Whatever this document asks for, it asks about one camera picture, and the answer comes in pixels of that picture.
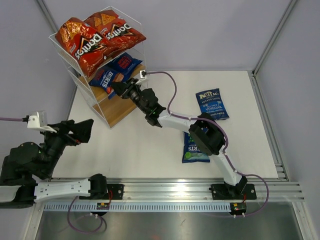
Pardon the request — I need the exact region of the blue Burts vinegar bag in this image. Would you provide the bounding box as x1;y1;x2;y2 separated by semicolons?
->
182;132;210;164

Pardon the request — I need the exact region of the blue Burts chilli bag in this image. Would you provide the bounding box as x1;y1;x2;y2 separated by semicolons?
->
107;52;143;77
89;65;124;100

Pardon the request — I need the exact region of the blue Kettle vinegar chips bag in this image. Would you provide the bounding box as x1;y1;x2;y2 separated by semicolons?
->
195;88;229;121

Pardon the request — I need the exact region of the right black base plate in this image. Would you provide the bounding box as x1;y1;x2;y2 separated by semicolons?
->
209;183;257;201

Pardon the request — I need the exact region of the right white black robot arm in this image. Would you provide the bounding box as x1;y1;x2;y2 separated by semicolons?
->
111;78;248;199

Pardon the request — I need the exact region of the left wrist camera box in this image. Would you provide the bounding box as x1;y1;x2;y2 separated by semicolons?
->
27;110;57;133

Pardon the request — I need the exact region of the aluminium mounting rail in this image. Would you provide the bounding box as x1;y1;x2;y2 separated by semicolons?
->
33;177;306;203

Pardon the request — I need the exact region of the red Doritos bag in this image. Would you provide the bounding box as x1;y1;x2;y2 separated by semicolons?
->
55;17;119;77
84;10;147;56

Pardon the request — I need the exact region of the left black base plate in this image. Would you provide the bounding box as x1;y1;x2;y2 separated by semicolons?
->
100;183;125;200

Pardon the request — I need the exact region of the aluminium frame post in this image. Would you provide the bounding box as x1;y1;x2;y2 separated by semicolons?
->
252;0;300;77
35;0;59;33

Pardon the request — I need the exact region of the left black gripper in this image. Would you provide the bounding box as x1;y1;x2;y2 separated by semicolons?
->
39;119;94;178

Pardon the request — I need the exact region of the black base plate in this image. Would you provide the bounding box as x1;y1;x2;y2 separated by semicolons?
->
209;183;257;201
100;183;125;200

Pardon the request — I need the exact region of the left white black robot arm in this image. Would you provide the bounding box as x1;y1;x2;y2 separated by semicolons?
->
0;119;108;209

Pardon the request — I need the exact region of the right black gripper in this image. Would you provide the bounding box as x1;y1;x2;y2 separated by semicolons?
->
110;78;148;114

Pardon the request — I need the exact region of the right aluminium frame post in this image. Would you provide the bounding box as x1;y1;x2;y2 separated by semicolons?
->
252;0;300;77

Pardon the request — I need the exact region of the white slotted cable duct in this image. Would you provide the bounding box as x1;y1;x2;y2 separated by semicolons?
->
44;200;231;213

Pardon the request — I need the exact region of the white wire wooden shelf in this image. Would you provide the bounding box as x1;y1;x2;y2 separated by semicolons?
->
49;6;146;128

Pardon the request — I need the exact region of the left aluminium frame post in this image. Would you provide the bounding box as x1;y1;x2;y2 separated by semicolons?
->
35;0;59;33

